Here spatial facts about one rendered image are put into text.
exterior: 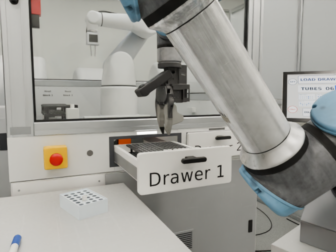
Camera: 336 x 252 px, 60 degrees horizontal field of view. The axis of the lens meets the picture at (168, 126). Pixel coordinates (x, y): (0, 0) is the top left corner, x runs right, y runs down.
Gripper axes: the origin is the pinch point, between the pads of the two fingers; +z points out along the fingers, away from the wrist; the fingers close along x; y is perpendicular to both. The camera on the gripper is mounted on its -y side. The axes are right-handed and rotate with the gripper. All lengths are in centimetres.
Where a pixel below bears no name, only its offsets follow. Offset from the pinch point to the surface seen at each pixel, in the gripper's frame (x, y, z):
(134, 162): -0.6, -9.7, 8.8
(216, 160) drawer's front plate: -11.5, 11.3, 8.5
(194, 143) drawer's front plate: 19.8, 23.7, 8.5
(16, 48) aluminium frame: 25, -39, -25
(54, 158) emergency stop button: 17.4, -29.7, 9.0
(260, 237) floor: 78, 121, 97
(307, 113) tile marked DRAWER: 8, 76, -3
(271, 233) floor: 79, 134, 97
